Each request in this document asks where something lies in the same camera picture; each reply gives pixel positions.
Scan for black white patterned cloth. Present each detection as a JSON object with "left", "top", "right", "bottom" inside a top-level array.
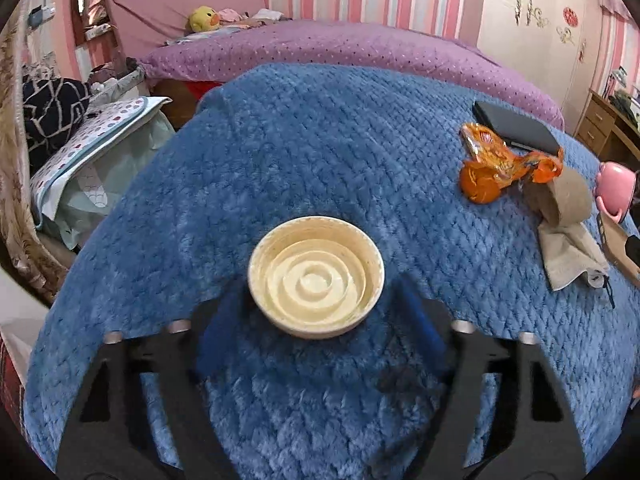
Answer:
[{"left": 22, "top": 75, "right": 93, "bottom": 171}]

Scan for grey tissue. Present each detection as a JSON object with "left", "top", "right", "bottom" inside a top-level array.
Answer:
[{"left": 537, "top": 220, "right": 612, "bottom": 292}]

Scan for dark clothes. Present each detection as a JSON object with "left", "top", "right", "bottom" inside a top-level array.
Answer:
[{"left": 612, "top": 90, "right": 640, "bottom": 116}]

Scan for wooden desk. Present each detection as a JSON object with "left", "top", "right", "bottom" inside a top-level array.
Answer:
[{"left": 575, "top": 89, "right": 640, "bottom": 171}]

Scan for white wardrobe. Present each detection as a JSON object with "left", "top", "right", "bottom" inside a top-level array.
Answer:
[{"left": 477, "top": 0, "right": 608, "bottom": 133}]

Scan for orange round peel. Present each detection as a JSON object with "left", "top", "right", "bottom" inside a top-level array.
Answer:
[{"left": 460, "top": 162, "right": 502, "bottom": 205}]

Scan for yellow duck plush toy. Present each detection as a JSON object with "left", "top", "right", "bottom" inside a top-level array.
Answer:
[{"left": 188, "top": 6, "right": 221, "bottom": 33}]

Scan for black phone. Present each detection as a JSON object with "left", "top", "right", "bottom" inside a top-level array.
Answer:
[{"left": 472, "top": 101, "right": 562, "bottom": 156}]

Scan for brown phone case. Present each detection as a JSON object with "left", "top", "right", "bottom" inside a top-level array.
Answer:
[{"left": 596, "top": 212, "right": 640, "bottom": 288}]

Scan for orange plastic wrapper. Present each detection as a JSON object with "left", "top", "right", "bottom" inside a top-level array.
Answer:
[{"left": 460, "top": 122, "right": 565, "bottom": 186}]

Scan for pale green fabric bin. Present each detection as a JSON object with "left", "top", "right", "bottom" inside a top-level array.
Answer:
[{"left": 52, "top": 110, "right": 177, "bottom": 251}]

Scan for wall socket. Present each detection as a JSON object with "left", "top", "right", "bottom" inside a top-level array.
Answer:
[{"left": 27, "top": 4, "right": 57, "bottom": 28}]

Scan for cream round lid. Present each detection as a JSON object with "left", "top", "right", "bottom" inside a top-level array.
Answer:
[{"left": 248, "top": 216, "right": 385, "bottom": 339}]

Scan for pink cup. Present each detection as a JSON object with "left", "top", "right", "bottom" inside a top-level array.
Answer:
[{"left": 595, "top": 161, "right": 637, "bottom": 223}]

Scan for blue fleece blanket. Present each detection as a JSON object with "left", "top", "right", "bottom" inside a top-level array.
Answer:
[{"left": 24, "top": 62, "right": 640, "bottom": 480}]

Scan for cardboard tube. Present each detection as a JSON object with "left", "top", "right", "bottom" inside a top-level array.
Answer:
[{"left": 522, "top": 166, "right": 593, "bottom": 227}]

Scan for desk lamp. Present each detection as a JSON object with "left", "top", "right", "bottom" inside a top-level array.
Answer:
[{"left": 605, "top": 66, "right": 630, "bottom": 98}]

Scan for beige floral curtain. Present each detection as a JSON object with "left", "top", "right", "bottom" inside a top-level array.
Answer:
[{"left": 0, "top": 20, "right": 68, "bottom": 306}]

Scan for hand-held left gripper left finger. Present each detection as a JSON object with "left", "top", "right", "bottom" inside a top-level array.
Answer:
[{"left": 55, "top": 280, "right": 253, "bottom": 480}]

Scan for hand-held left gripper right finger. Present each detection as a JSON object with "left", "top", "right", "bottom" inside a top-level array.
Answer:
[{"left": 395, "top": 275, "right": 587, "bottom": 480}]

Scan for purple dotted bed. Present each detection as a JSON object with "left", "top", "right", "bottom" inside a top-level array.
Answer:
[{"left": 137, "top": 19, "right": 566, "bottom": 133}]

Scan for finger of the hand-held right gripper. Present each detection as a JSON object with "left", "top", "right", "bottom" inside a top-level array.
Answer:
[{"left": 624, "top": 234, "right": 640, "bottom": 275}]

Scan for pink covered headboard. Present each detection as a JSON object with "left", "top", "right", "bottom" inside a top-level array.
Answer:
[{"left": 104, "top": 0, "right": 268, "bottom": 61}]

